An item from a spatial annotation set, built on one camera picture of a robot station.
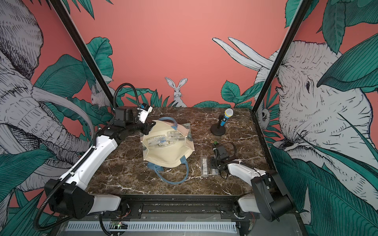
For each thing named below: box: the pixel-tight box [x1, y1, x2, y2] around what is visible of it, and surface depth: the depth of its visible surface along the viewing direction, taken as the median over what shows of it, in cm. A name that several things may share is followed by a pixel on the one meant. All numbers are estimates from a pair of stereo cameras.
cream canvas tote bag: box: [139, 117, 195, 185], surface depth 90 cm
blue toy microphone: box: [220, 108, 234, 127], surface depth 90 cm
